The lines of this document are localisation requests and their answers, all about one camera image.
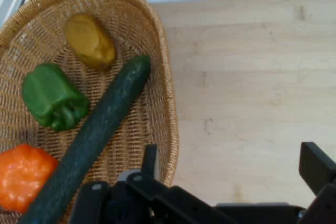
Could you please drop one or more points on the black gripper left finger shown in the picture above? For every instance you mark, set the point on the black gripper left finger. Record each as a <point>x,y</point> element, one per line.
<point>147,197</point>

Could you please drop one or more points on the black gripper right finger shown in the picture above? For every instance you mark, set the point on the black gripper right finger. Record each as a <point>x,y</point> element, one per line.
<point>319,171</point>

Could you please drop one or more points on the yellow-brown potato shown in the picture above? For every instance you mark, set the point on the yellow-brown potato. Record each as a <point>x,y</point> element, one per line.
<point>90,41</point>

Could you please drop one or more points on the dark green cucumber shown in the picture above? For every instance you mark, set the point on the dark green cucumber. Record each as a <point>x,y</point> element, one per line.
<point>97,134</point>

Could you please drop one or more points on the woven wicker basket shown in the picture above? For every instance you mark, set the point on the woven wicker basket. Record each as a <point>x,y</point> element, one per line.
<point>110,82</point>

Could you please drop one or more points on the orange bell pepper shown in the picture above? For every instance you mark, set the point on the orange bell pepper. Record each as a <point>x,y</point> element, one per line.
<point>22,176</point>

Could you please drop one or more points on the green bell pepper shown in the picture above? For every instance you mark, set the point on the green bell pepper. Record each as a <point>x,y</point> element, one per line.
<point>53,97</point>

